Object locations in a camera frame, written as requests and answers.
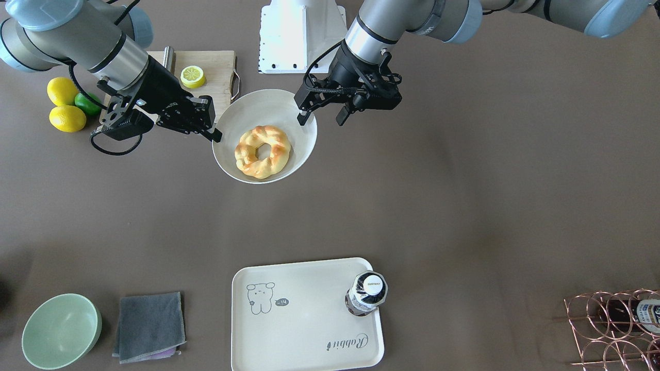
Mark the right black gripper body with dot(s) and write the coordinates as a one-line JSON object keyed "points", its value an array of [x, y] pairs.
{"points": [[162, 88]]}

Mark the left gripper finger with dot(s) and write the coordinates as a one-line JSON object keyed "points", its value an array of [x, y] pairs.
{"points": [[345, 112], [309, 99]]}

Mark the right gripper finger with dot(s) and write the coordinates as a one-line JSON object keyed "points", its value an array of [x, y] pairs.
{"points": [[201, 117]]}

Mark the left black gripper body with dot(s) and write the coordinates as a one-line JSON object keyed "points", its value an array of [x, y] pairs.
{"points": [[344, 66]]}

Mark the white round plate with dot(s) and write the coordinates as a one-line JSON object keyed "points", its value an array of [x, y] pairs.
{"points": [[265, 107]]}

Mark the glazed twisted donut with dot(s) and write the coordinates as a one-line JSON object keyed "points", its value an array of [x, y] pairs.
{"points": [[262, 151]]}

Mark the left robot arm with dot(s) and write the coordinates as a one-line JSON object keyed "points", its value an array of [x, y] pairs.
{"points": [[380, 24]]}

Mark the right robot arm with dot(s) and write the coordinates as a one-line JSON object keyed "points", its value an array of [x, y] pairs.
{"points": [[110, 43]]}

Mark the dark tea bottle on tray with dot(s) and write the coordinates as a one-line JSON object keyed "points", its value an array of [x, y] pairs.
{"points": [[368, 291]]}

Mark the cream rabbit tray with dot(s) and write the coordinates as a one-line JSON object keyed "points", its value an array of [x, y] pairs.
{"points": [[293, 317]]}

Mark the wooden cutting board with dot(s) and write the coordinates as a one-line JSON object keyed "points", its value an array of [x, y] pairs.
{"points": [[218, 68]]}

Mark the lemon half slice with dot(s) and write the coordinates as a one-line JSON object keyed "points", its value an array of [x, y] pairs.
{"points": [[192, 77]]}

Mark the steel cylinder tool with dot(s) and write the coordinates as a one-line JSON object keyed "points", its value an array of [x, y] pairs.
{"points": [[168, 58]]}

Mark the green lime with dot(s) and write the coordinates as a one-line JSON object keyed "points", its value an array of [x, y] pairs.
{"points": [[87, 105]]}

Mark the yellow lemon lower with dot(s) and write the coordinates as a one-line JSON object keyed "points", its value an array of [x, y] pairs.
{"points": [[69, 119]]}

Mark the yellow lemon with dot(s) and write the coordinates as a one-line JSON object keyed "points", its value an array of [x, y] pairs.
{"points": [[69, 119], [62, 91]]}

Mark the yellow lemon upper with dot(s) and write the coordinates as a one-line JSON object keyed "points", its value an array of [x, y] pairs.
{"points": [[62, 91]]}

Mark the grey folded cloth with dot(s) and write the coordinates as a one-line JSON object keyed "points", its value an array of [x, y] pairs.
{"points": [[149, 327]]}

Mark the green bowl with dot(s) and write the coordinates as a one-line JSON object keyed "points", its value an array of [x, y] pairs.
{"points": [[61, 331]]}

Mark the dark tea bottle in rack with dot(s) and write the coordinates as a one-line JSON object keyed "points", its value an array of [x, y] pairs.
{"points": [[630, 316]]}

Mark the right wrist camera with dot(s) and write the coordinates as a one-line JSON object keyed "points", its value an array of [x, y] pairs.
{"points": [[123, 121]]}

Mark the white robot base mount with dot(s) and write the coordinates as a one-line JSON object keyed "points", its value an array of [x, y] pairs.
{"points": [[294, 33]]}

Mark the copper wire bottle rack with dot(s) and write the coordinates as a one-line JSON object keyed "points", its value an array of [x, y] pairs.
{"points": [[601, 349]]}

